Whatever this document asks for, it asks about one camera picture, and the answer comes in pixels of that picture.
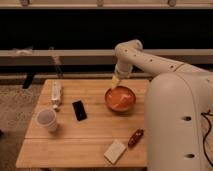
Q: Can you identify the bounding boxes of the black cable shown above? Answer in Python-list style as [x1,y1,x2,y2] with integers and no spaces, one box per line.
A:
[200,110,213,168]

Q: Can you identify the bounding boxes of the orange bowl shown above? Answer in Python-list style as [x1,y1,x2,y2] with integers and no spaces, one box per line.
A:
[105,86,136,113]

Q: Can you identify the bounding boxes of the clear plastic bottle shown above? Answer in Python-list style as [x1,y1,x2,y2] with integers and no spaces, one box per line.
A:
[51,81,62,110]

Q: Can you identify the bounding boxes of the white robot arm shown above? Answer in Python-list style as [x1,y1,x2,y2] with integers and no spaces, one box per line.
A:
[113,39,213,171]

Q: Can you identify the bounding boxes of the white paper cup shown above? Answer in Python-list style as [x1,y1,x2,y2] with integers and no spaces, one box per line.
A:
[36,109,58,132]

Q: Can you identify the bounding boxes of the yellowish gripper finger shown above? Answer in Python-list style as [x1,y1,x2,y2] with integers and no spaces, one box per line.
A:
[111,75,120,89]

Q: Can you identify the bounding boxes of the wooden table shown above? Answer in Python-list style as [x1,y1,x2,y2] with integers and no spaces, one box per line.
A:
[16,79,149,168]

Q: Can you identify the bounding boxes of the beige sponge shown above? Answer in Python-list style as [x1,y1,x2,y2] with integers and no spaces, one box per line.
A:
[104,140,126,164]

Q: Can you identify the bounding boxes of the black eraser block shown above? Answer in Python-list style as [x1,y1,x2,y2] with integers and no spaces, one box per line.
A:
[72,101,87,121]

